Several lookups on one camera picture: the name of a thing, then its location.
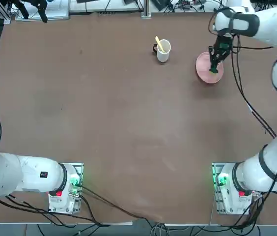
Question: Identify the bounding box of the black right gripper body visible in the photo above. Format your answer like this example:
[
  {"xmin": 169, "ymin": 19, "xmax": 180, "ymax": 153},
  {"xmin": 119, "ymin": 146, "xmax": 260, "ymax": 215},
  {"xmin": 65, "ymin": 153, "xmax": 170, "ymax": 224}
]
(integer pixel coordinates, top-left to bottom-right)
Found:
[{"xmin": 214, "ymin": 34, "xmax": 233, "ymax": 56}]

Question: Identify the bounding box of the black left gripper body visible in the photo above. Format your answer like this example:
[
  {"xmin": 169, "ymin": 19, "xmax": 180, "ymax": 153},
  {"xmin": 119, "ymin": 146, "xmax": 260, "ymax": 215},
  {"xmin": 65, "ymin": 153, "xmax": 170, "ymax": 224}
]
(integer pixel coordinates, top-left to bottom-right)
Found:
[{"xmin": 10, "ymin": 0, "xmax": 47, "ymax": 5}]

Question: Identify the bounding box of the pink plate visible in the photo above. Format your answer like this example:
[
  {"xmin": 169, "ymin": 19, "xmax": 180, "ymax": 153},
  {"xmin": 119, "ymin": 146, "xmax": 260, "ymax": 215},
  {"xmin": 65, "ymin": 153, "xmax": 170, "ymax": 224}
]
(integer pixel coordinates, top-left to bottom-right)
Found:
[{"xmin": 195, "ymin": 51, "xmax": 225, "ymax": 85}]

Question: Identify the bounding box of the metal framed white tray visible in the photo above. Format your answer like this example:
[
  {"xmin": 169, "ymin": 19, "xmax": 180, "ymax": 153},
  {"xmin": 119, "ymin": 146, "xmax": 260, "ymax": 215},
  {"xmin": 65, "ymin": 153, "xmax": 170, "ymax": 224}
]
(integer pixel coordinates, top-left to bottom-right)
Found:
[{"xmin": 15, "ymin": 0, "xmax": 70, "ymax": 22}]

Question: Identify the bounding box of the yellow spoon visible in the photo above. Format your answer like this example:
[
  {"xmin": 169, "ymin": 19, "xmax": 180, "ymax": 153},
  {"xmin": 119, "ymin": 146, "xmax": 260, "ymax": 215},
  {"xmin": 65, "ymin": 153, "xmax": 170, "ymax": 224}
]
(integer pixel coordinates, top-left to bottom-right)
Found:
[{"xmin": 155, "ymin": 36, "xmax": 166, "ymax": 54}]

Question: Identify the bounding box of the power strip with red switches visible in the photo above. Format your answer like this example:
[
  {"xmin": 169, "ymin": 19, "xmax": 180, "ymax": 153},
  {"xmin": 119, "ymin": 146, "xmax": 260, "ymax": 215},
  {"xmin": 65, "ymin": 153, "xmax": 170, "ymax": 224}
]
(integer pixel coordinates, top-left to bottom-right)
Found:
[{"xmin": 177, "ymin": 0, "xmax": 196, "ymax": 8}]

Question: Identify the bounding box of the dark grey box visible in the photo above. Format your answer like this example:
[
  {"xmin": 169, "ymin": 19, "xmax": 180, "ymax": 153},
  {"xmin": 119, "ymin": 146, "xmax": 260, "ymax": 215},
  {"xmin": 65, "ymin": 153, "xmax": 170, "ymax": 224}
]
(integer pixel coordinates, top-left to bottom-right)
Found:
[{"xmin": 150, "ymin": 0, "xmax": 171, "ymax": 12}]

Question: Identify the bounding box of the aluminium frame rail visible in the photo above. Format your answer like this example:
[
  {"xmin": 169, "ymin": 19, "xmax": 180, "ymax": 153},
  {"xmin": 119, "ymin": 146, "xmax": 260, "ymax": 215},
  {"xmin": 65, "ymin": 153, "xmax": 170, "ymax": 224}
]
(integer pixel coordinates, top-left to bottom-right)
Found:
[{"xmin": 0, "ymin": 0, "xmax": 12, "ymax": 25}]

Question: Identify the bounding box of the white mug with black handle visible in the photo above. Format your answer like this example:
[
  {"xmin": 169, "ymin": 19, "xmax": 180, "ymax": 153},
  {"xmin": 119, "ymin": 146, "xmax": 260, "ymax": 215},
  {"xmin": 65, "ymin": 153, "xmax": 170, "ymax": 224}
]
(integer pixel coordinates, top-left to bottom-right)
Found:
[{"xmin": 152, "ymin": 38, "xmax": 172, "ymax": 63}]

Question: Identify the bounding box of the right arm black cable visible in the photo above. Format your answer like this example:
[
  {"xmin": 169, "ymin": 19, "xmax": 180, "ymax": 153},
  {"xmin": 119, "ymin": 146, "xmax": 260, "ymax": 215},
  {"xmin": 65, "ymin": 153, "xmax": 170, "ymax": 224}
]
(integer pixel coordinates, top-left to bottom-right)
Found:
[{"xmin": 207, "ymin": 8, "xmax": 277, "ymax": 139}]

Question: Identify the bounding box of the upright post with bracket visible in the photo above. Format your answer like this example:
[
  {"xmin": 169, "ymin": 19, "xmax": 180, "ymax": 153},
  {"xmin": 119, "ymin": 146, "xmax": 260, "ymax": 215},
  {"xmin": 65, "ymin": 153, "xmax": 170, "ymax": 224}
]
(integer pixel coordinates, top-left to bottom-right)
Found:
[{"xmin": 140, "ymin": 0, "xmax": 152, "ymax": 19}]

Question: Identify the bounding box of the black table cable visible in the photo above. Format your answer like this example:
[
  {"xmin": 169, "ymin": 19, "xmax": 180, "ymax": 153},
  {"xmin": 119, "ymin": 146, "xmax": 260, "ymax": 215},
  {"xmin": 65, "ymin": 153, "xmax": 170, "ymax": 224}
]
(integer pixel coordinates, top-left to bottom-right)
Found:
[
  {"xmin": 79, "ymin": 192, "xmax": 141, "ymax": 220},
  {"xmin": 80, "ymin": 185, "xmax": 165, "ymax": 223}
]

